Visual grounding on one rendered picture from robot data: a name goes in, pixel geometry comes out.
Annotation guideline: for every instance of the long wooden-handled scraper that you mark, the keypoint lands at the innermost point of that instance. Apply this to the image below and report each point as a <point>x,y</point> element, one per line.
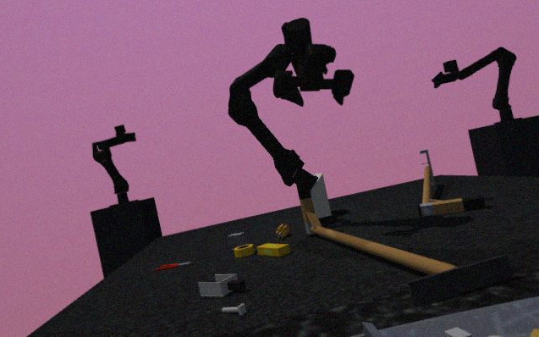
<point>444,279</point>

